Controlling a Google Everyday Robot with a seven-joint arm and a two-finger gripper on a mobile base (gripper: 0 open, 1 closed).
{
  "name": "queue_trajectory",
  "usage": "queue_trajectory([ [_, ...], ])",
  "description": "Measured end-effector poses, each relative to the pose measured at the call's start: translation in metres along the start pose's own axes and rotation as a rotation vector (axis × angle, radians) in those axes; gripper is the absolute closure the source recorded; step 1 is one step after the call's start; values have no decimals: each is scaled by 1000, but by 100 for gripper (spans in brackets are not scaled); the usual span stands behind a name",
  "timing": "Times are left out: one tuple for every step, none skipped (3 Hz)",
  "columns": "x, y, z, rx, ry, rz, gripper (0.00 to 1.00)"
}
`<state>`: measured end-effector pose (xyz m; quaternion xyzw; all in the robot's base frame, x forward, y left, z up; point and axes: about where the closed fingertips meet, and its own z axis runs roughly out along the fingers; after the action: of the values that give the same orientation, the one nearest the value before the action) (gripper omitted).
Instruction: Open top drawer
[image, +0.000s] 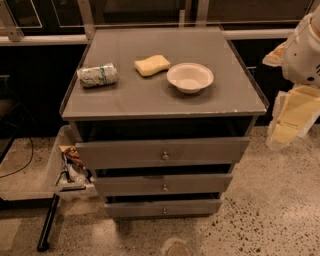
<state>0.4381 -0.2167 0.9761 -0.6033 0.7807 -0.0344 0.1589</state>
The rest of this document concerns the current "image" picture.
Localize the brown snack wrapper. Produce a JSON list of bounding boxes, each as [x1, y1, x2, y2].
[[60, 146, 85, 169]]

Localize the grey drawer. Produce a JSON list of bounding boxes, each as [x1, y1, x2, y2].
[[76, 137, 249, 170], [93, 174, 232, 196], [105, 199, 222, 218]]

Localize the white bowl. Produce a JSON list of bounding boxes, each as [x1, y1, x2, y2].
[[167, 63, 214, 94]]

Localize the clear plastic bin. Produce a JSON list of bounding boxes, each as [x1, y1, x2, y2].
[[43, 125, 98, 201]]

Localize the metal railing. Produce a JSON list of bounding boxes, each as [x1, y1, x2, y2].
[[0, 0, 320, 47]]

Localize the grey middle drawer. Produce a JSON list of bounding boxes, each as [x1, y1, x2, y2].
[[93, 174, 232, 196]]

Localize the grey drawer cabinet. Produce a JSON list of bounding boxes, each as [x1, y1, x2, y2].
[[60, 27, 268, 205]]

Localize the grey top drawer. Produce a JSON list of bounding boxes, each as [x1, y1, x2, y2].
[[76, 137, 249, 170]]

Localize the black metal leg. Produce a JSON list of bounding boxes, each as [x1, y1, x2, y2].
[[37, 194, 60, 252]]

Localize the black cable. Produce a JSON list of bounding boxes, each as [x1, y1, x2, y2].
[[0, 136, 35, 179]]

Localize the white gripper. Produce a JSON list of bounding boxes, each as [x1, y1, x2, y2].
[[262, 6, 320, 149]]

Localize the grey bottom drawer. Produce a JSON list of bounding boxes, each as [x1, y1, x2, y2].
[[105, 199, 222, 218]]

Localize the crushed green white can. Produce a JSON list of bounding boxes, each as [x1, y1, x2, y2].
[[77, 63, 118, 88]]

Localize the yellow sponge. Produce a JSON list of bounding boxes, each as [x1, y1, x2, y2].
[[134, 55, 171, 77]]

